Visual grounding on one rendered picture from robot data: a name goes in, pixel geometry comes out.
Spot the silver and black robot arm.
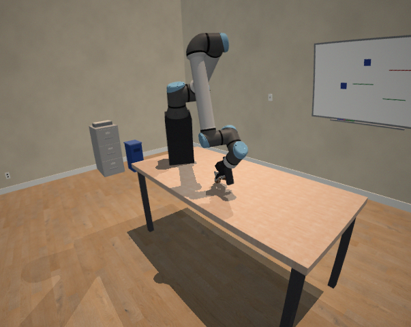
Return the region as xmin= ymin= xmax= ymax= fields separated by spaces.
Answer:
xmin=166 ymin=33 xmax=248 ymax=185

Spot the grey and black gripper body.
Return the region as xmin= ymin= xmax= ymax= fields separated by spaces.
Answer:
xmin=215 ymin=157 xmax=226 ymax=176

